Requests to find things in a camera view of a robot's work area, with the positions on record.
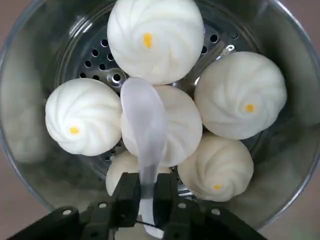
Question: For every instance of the white steamed bun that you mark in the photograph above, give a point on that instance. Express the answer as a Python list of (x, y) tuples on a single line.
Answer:
[(216, 170), (82, 115), (241, 95), (117, 172), (180, 125), (155, 42)]

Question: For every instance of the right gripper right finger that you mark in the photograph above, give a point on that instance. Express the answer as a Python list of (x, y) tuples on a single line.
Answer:
[(167, 212)]

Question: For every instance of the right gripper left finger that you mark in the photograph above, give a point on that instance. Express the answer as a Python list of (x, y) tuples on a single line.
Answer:
[(120, 205)]

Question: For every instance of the white ceramic soup spoon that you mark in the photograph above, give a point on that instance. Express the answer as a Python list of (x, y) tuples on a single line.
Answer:
[(142, 112)]

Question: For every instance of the steel steamer insert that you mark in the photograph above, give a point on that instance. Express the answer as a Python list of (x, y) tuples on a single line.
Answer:
[(287, 25)]

